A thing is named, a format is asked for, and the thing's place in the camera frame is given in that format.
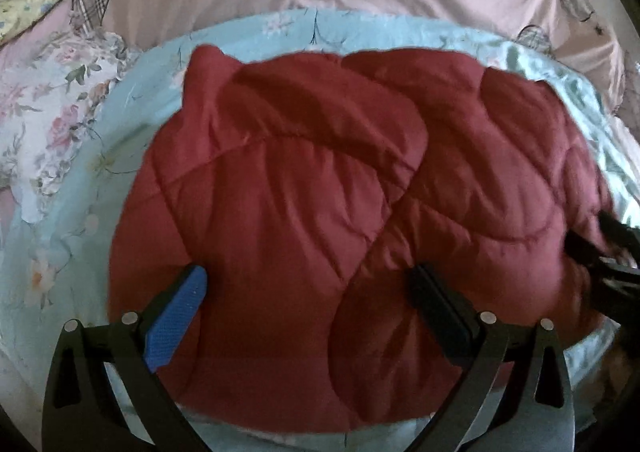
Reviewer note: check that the red padded jacket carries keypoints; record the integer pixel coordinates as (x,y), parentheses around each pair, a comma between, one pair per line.
(310,192)

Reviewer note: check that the white floral pillow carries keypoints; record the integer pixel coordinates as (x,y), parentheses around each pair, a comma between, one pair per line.
(60,102)

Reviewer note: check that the pink floral cloth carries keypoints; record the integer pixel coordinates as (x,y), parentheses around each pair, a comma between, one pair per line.
(35,39)

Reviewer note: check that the light blue floral blanket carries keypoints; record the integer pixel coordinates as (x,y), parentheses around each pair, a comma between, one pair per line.
(120,132)

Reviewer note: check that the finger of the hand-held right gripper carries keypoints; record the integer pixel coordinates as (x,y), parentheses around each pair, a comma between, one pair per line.
(620,232)
(590,252)

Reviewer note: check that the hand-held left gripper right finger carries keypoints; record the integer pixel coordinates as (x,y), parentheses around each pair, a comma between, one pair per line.
(440,312)

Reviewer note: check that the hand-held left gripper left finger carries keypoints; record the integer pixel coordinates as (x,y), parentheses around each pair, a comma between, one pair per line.
(175,317)

